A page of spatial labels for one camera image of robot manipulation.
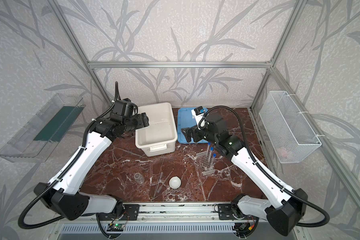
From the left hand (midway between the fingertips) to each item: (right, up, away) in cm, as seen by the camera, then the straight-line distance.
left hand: (144, 116), depth 76 cm
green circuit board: (-12, -54, -5) cm, 55 cm away
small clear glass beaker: (-4, -33, +3) cm, 34 cm away
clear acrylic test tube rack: (+33, -28, +14) cm, 46 cm away
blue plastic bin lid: (+21, -1, +37) cm, 42 cm away
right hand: (+23, -3, -4) cm, 24 cm away
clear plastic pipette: (+7, -38, +9) cm, 39 cm away
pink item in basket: (+69, -18, -3) cm, 72 cm away
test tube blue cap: (+34, -16, +7) cm, 38 cm away
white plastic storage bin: (+3, -14, +24) cm, 28 cm away
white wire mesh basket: (+66, -9, -14) cm, 68 cm away
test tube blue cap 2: (+35, -18, +4) cm, 40 cm away
